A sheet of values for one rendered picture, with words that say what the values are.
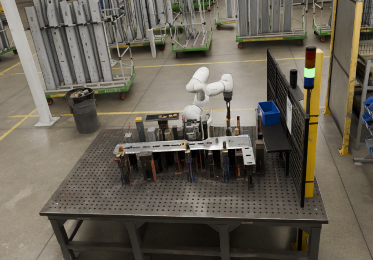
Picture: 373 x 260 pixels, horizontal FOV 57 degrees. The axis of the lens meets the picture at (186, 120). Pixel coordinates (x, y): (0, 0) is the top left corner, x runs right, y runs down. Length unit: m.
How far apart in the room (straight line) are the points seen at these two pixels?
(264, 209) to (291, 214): 0.22
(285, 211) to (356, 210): 1.37
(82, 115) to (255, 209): 3.88
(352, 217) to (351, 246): 0.42
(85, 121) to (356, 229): 4.40
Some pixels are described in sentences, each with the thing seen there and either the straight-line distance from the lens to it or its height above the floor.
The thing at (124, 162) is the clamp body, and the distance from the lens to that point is 3.39.
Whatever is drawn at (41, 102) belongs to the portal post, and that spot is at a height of 0.46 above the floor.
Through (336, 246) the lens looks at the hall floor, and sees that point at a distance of 3.88.
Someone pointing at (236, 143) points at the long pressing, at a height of 1.00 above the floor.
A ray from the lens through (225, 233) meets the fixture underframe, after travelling 3.22.
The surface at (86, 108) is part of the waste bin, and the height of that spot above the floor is 0.48.
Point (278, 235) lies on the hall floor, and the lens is 3.88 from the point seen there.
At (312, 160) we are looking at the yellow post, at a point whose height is 1.09.
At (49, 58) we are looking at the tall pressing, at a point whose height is 0.93.
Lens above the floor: 2.77
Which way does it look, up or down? 27 degrees down
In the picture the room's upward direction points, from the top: 7 degrees counter-clockwise
